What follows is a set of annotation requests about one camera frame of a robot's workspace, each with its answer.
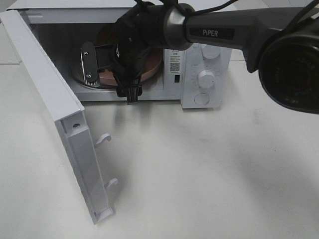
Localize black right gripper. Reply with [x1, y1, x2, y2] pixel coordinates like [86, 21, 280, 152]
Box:
[111, 42, 151, 105]

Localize pink round plate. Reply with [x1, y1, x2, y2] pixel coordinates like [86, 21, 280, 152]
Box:
[99, 48, 162, 87]

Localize toy burger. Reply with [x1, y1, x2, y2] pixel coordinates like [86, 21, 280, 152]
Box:
[96, 24, 118, 45]

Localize white microwave door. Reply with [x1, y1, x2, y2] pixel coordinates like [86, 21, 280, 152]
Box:
[0, 10, 118, 224]

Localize round white door button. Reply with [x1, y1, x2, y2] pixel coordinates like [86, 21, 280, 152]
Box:
[194, 93, 210, 105]

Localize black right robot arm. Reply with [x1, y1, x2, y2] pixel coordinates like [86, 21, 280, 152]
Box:
[115, 0, 319, 114]

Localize glass microwave turntable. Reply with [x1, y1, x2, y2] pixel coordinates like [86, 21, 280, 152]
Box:
[71, 63, 162, 88]

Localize white microwave oven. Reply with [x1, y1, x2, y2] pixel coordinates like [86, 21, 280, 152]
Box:
[10, 0, 231, 109]

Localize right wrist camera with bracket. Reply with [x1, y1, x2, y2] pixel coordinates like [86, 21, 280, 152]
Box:
[81, 42, 116, 88]

